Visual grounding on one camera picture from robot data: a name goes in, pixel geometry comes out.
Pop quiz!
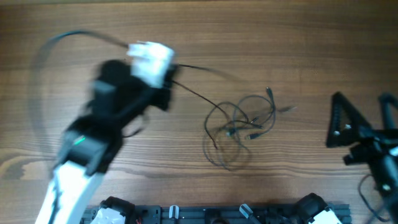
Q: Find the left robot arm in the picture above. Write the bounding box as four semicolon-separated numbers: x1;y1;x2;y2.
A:
36;60;179;223

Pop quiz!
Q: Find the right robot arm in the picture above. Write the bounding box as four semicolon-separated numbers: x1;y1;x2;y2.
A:
326;92;397;223

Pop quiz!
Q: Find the black left camera cable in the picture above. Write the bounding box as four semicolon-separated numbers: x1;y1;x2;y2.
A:
27;29;130;156

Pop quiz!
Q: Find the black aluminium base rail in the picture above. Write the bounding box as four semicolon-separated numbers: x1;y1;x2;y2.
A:
80;193;352;224

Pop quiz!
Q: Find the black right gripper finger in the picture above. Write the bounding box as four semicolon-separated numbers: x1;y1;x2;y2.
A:
378;93;397;129
326;92;372;148

